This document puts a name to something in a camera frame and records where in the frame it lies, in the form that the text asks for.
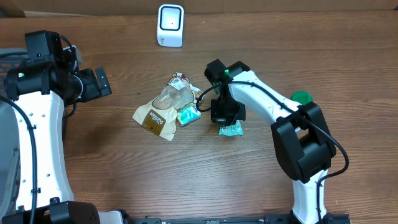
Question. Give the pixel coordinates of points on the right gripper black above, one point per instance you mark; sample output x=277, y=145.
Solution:
x=221, y=117

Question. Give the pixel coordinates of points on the teal tissue pack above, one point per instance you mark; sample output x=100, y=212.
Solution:
x=232, y=130

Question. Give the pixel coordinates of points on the brown clear snack bag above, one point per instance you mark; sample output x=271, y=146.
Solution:
x=159, y=116

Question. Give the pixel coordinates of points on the grey plastic mesh basket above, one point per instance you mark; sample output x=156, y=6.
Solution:
x=10, y=157

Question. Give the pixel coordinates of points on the white barcode scanner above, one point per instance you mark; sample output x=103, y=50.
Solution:
x=170, y=25

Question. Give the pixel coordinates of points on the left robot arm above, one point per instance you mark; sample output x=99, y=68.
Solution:
x=47, y=81

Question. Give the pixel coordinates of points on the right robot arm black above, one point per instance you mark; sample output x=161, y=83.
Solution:
x=301, y=137

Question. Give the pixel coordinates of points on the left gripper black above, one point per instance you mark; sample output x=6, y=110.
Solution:
x=89, y=76

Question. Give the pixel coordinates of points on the small green white packet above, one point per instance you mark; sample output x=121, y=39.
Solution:
x=188, y=114

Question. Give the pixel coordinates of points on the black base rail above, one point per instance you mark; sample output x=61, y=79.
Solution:
x=266, y=219

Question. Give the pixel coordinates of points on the green lid jar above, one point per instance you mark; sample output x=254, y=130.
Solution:
x=302, y=97

